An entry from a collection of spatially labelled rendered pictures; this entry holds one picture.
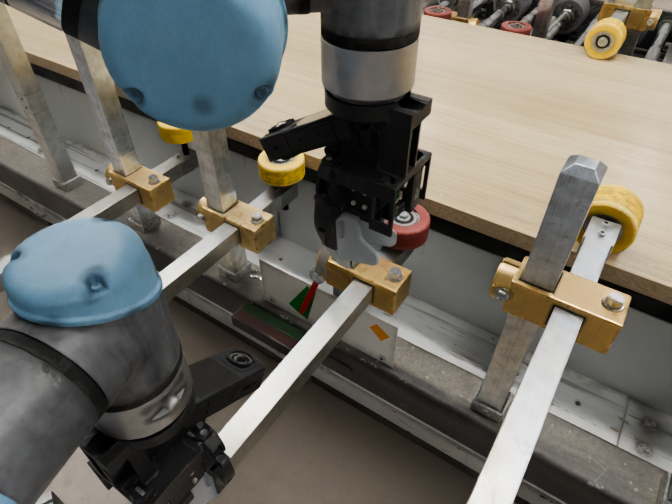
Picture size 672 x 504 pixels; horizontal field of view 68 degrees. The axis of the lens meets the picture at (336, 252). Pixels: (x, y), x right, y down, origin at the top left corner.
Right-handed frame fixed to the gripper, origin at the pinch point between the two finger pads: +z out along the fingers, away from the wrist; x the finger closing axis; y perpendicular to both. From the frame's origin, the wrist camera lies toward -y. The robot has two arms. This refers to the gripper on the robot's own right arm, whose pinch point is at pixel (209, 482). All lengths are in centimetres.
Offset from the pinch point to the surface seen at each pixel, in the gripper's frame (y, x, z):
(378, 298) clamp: -31.3, 2.5, -1.7
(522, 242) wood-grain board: -49, 16, -6
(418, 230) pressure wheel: -40.5, 3.4, -8.0
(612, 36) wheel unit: -121, 12, -13
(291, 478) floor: -30, -18, 83
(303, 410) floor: -48, -27, 83
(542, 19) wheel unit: -141, -9, -8
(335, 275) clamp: -31.3, -4.7, -2.2
